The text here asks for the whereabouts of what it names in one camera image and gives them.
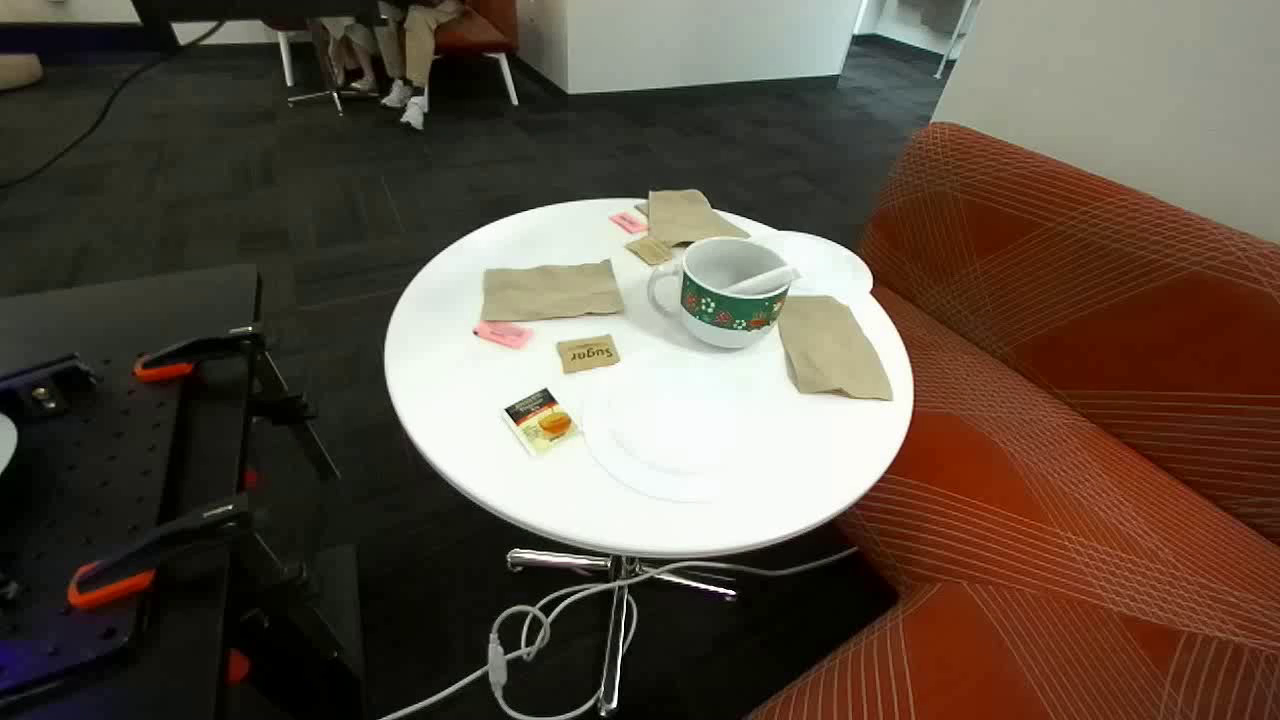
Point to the pink sugar packet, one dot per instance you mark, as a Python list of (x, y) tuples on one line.
[(504, 338), (624, 220)]

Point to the black orange clamp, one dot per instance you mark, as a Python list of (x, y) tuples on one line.
[(133, 562), (187, 355)]

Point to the seated person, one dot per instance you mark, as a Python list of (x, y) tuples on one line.
[(412, 41)]

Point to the black orange tea packet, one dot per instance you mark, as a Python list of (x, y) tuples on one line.
[(540, 422)]

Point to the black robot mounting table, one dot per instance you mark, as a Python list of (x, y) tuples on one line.
[(105, 461)]

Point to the orange patterned sofa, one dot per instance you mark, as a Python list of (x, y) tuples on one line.
[(1067, 403)]

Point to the chrome table base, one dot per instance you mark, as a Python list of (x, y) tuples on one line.
[(561, 562)]

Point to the beige cushion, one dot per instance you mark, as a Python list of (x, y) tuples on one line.
[(17, 71)]

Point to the white counter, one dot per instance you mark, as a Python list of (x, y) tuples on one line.
[(695, 41)]

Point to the white green christmas mug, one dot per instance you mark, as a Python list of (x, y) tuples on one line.
[(724, 314)]

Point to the large brown paper napkin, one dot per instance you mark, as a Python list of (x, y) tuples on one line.
[(552, 291)]

